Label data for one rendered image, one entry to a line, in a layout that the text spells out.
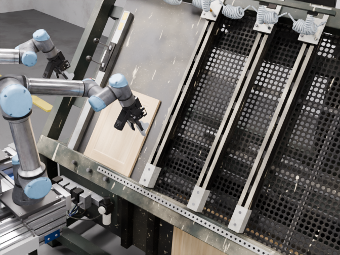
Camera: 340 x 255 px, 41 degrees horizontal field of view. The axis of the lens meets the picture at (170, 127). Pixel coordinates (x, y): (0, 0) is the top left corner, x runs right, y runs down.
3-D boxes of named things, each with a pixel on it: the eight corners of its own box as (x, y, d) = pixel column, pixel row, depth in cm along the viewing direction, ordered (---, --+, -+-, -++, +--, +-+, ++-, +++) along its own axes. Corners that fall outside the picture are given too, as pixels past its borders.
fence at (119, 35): (71, 147, 291) (67, 146, 288) (127, 12, 293) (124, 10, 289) (76, 151, 289) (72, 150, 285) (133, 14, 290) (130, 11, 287)
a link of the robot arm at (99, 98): (89, 106, 207) (109, 93, 210) (99, 116, 199) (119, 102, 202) (81, 93, 202) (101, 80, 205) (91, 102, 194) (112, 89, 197)
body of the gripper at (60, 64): (71, 67, 259) (62, 51, 250) (60, 76, 256) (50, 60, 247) (64, 63, 263) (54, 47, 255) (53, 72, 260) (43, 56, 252)
